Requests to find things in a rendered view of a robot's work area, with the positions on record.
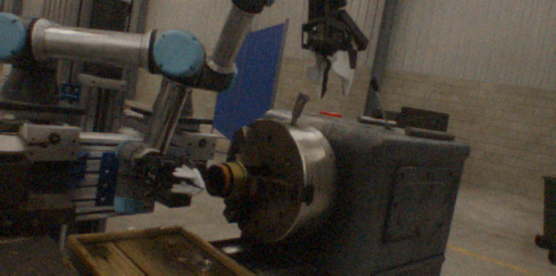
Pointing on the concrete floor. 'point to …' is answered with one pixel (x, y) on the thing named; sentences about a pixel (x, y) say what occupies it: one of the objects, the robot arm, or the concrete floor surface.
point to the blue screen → (251, 81)
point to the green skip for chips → (549, 219)
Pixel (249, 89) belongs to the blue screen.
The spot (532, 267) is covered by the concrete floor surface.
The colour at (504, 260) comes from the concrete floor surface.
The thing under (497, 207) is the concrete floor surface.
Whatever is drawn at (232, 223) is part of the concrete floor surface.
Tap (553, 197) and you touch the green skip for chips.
